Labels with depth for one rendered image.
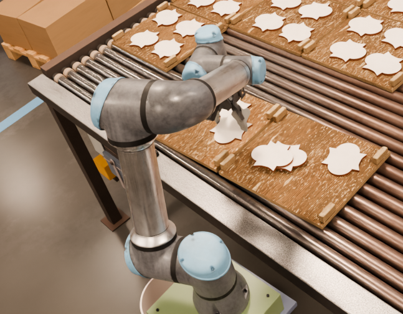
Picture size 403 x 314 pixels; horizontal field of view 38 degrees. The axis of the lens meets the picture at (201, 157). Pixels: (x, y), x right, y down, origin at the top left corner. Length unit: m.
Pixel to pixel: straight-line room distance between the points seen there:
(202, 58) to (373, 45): 0.90
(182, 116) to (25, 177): 2.64
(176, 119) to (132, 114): 0.09
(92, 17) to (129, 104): 3.30
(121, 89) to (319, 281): 0.74
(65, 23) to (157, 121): 3.21
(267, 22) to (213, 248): 1.34
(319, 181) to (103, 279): 1.51
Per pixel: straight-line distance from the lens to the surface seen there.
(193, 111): 1.23
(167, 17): 2.78
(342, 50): 2.30
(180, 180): 1.96
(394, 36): 2.35
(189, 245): 1.43
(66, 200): 3.49
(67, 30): 4.40
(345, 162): 1.85
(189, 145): 2.04
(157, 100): 1.21
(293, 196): 1.79
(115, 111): 1.25
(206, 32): 1.67
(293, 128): 2.00
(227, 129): 1.87
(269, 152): 1.89
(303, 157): 1.87
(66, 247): 3.24
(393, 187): 1.81
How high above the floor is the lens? 2.26
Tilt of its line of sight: 42 degrees down
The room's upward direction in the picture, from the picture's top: 18 degrees counter-clockwise
